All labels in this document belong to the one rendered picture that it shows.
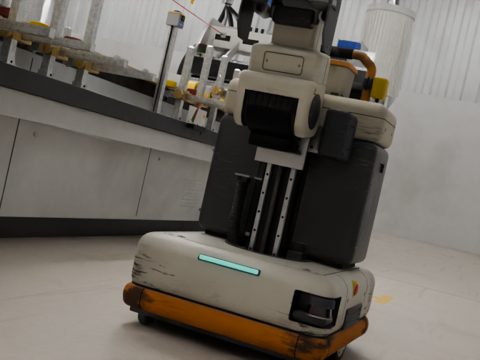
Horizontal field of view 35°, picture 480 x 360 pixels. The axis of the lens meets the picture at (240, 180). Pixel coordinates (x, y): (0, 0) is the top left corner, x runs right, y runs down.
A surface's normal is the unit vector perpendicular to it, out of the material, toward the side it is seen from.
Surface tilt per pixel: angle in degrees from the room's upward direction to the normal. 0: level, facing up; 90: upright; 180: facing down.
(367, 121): 90
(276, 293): 90
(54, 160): 90
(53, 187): 90
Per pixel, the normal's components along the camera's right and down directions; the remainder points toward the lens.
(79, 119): 0.92, 0.21
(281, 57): -0.37, 0.07
